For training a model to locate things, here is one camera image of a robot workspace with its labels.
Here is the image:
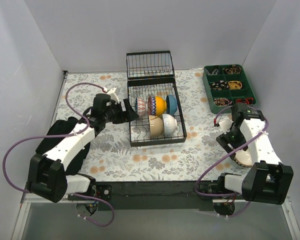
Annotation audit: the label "blue patterned bowl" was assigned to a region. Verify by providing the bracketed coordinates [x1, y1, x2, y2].
[134, 97, 148, 118]

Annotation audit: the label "red patterned bowl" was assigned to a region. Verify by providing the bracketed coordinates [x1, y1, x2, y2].
[147, 96, 156, 116]

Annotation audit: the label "white bowl patterned rim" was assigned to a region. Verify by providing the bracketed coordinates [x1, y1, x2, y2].
[233, 149, 252, 168]

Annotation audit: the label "yellow bowl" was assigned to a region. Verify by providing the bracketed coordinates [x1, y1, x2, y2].
[154, 96, 167, 117]

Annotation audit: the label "plain white bowl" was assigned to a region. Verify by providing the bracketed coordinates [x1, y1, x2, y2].
[162, 113, 178, 137]

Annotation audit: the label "blue ceramic bowl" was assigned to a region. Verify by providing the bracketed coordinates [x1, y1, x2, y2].
[165, 94, 178, 116]

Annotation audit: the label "black wire dish rack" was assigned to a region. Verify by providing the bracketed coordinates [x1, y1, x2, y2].
[126, 50, 187, 147]

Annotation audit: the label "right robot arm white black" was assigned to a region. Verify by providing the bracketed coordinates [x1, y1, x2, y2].
[216, 102, 294, 205]

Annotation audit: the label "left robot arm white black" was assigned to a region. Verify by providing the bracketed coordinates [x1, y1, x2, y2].
[26, 93, 139, 203]

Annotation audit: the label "red bands in tray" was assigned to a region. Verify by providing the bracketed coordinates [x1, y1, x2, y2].
[235, 97, 254, 105]

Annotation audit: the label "brown floral bands in tray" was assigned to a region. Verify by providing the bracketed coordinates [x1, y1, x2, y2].
[213, 98, 233, 107]

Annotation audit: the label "yellow bands in tray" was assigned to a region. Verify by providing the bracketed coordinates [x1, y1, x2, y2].
[228, 80, 243, 90]

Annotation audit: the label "green compartment organizer tray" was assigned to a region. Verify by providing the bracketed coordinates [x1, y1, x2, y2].
[202, 64, 257, 114]

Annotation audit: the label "black white bands in tray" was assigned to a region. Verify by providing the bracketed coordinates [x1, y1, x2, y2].
[210, 80, 229, 91]

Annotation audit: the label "black cloth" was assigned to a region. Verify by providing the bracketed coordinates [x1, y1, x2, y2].
[35, 117, 91, 175]

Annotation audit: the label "black front base bar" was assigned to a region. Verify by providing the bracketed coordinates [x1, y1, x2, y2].
[96, 181, 214, 211]

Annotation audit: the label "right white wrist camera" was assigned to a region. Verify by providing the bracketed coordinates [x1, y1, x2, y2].
[213, 118, 233, 132]

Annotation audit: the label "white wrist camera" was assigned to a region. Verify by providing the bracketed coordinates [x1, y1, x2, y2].
[213, 118, 233, 132]
[102, 87, 120, 104]

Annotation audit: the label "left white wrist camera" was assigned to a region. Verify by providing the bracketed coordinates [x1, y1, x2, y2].
[102, 87, 120, 104]

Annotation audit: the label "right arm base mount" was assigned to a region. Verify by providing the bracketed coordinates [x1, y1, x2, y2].
[194, 182, 251, 219]

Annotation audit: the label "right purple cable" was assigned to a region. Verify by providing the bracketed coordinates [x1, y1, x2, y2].
[194, 106, 270, 217]

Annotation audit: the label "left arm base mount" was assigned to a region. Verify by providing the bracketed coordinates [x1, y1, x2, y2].
[76, 182, 113, 218]

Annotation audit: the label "aluminium frame rail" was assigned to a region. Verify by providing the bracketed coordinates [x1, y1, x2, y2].
[12, 194, 300, 240]

